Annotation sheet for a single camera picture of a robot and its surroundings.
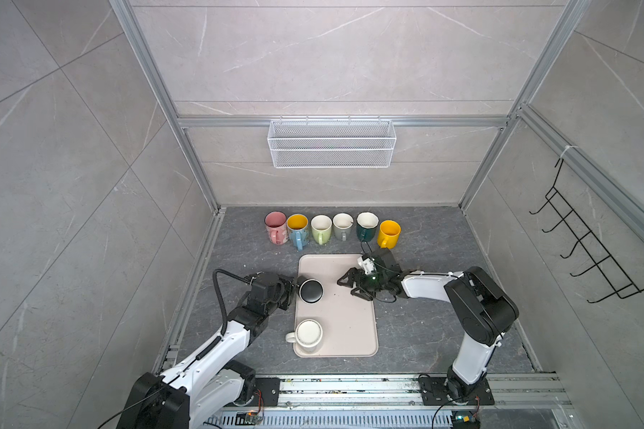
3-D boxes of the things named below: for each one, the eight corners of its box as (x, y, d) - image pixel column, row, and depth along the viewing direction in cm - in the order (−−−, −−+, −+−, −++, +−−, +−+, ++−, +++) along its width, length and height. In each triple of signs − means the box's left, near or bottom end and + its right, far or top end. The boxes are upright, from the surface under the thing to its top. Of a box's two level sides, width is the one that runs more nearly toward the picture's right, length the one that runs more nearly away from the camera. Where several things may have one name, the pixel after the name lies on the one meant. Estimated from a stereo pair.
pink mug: (267, 253, 106) (261, 234, 96) (271, 231, 114) (265, 211, 104) (287, 253, 106) (283, 234, 96) (290, 231, 114) (287, 211, 104)
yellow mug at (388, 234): (378, 254, 105) (382, 239, 98) (375, 235, 112) (379, 220, 104) (397, 254, 105) (403, 239, 98) (394, 235, 112) (399, 220, 104)
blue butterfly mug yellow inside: (288, 254, 105) (284, 236, 96) (290, 231, 113) (287, 213, 104) (308, 254, 105) (306, 236, 96) (309, 231, 113) (308, 213, 104)
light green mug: (312, 251, 106) (310, 236, 98) (313, 230, 113) (311, 214, 105) (332, 251, 106) (332, 236, 98) (331, 230, 113) (332, 214, 105)
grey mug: (333, 249, 106) (333, 234, 99) (333, 226, 114) (333, 212, 107) (353, 249, 107) (354, 234, 99) (351, 227, 114) (353, 212, 107)
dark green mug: (356, 246, 106) (358, 231, 99) (354, 226, 113) (356, 211, 106) (377, 246, 106) (381, 231, 99) (374, 226, 113) (377, 211, 106)
